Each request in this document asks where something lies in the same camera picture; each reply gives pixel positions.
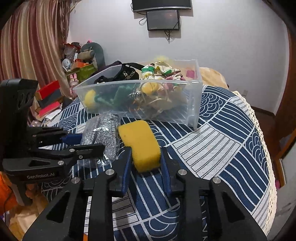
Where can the dark purple clothing pile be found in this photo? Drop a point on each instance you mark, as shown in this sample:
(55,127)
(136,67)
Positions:
(110,65)

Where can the silver glitter pouch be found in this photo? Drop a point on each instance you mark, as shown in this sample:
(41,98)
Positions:
(102,129)

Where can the small black wall monitor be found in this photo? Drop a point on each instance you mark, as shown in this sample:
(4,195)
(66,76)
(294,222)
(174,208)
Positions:
(165,19)

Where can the clear plastic storage bin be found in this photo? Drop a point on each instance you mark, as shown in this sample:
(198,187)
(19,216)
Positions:
(174,101)

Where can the yellow sponge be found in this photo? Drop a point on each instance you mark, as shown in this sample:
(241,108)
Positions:
(146,152)

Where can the black wall television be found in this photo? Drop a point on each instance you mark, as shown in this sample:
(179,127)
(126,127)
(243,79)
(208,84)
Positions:
(145,5)

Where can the floral patterned cloth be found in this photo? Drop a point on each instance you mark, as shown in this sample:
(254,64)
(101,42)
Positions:
(161,71)

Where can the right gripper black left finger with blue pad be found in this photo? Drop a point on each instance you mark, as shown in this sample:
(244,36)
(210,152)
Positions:
(121,177)

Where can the black chain handbag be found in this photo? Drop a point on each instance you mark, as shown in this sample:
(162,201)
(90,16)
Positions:
(127,71)

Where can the wall power outlet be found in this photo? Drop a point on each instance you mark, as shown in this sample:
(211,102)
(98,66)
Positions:
(245,92)

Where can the red box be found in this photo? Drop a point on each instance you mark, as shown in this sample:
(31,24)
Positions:
(47,90)

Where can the green box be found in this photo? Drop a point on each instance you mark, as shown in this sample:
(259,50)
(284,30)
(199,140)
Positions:
(82,73)

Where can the green knitted cloth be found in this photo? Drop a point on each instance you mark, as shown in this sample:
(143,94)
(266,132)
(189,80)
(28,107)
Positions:
(115,95)

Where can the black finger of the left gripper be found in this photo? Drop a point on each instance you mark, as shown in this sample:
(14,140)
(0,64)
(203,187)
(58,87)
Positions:
(81,152)

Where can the orange sleeve forearm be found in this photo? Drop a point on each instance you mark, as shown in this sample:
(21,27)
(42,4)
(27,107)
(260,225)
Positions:
(8,199)

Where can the beige patchwork fleece blanket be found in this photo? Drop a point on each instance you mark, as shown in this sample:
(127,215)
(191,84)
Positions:
(212,77)

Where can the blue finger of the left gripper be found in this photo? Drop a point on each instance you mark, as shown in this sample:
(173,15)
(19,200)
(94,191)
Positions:
(72,139)

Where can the striped pink curtain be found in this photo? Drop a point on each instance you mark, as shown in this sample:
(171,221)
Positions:
(32,43)

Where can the blue white patterned bedspread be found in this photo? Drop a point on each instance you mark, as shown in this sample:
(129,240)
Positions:
(228,144)

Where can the grey green plush dinosaur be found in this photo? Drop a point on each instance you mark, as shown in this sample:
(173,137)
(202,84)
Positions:
(92,52)

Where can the pink bunny plush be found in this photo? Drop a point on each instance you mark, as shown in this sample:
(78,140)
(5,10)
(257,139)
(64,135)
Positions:
(73,83)

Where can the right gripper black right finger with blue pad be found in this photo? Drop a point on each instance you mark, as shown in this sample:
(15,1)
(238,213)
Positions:
(173,175)

